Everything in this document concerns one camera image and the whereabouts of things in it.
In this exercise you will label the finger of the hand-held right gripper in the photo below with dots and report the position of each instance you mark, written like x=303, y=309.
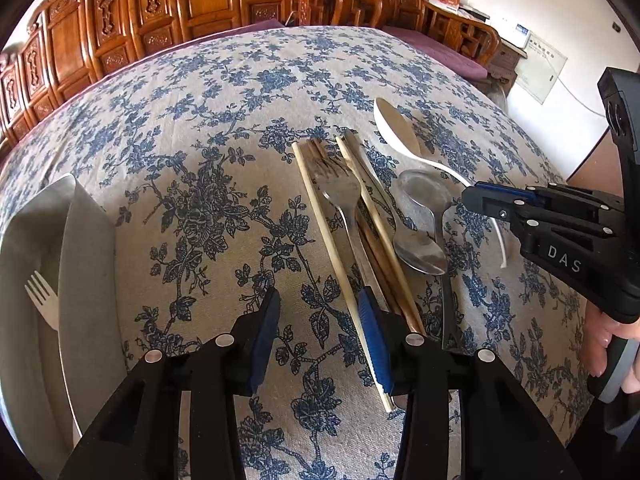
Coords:
x=575, y=199
x=492, y=207

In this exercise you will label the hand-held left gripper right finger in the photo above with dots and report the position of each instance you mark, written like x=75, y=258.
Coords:
x=375, y=345

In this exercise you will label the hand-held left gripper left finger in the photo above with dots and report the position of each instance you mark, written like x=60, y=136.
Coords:
x=265, y=340

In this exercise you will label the metal spoon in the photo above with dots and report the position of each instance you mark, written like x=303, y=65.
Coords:
x=422, y=190
x=420, y=255

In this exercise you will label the dark brown chopstick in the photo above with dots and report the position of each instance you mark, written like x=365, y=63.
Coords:
x=376, y=255
x=367, y=252

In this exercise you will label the tan bamboo chopstick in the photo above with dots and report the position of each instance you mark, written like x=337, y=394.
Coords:
x=375, y=215

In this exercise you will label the light bamboo chopstick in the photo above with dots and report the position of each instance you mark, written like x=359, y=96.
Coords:
x=320, y=225

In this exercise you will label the white plastic spoon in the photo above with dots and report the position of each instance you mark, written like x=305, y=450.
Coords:
x=392, y=122

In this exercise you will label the metal fork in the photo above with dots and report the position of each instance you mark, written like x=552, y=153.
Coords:
x=342, y=200

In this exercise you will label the grey utensil tray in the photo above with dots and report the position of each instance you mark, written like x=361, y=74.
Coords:
x=85, y=270

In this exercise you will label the person's right hand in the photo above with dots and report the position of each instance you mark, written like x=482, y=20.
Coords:
x=600, y=335

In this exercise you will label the wooden side table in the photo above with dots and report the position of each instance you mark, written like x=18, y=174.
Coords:
x=502, y=65

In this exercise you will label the short purple seat cushion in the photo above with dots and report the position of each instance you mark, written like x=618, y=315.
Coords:
x=440, y=52

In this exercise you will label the white device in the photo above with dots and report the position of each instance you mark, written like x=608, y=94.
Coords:
x=510, y=32

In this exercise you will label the blue floral tablecloth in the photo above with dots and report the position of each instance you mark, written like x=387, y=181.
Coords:
x=200, y=135

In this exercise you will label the white plastic fork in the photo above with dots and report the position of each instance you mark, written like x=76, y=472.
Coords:
x=42, y=300

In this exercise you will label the wooden armchair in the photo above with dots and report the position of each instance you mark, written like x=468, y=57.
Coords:
x=315, y=2
x=365, y=5

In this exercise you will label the long purple seat cushion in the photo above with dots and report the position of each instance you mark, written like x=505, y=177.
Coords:
x=250, y=27

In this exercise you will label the long carved wooden bench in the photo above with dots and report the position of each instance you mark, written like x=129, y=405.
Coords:
x=150, y=15

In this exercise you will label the wall poster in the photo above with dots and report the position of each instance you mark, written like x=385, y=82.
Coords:
x=540, y=72

